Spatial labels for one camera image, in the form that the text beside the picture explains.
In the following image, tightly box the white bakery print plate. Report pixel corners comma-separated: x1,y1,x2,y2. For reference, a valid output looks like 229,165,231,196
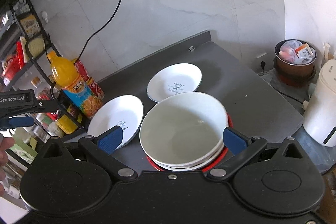
146,63,203,103

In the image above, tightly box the large white ceramic bowl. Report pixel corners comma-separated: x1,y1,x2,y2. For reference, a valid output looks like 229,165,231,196
139,92,229,168

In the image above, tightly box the person's left hand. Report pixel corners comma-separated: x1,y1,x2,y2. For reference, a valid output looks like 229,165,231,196
0,134,15,181

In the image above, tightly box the white clip on counter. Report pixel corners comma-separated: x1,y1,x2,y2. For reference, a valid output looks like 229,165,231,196
188,46,195,52

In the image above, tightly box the black wall plug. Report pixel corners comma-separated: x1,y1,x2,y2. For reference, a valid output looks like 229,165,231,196
260,61,266,73

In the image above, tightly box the white rice cooker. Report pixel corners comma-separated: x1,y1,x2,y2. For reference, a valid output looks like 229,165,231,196
303,60,336,147

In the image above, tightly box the black power cable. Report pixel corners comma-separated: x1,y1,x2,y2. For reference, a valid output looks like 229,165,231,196
77,0,128,63

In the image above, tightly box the orange juice bottle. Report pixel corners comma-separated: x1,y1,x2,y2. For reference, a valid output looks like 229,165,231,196
47,51,102,119

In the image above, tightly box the yellow can on shelf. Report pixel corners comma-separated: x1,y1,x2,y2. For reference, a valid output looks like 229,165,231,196
56,114,77,134

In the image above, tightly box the red cola bottle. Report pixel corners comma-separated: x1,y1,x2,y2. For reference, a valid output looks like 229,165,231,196
72,59,105,100

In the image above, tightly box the white bowl in red bowl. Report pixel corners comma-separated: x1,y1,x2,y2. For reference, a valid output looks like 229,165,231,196
146,145,228,172

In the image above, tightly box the brown pot with packets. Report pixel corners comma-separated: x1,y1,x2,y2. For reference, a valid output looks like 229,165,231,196
273,39,317,87

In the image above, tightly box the black wire shelf rack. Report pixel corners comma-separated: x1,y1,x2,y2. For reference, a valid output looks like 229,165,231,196
0,0,87,172

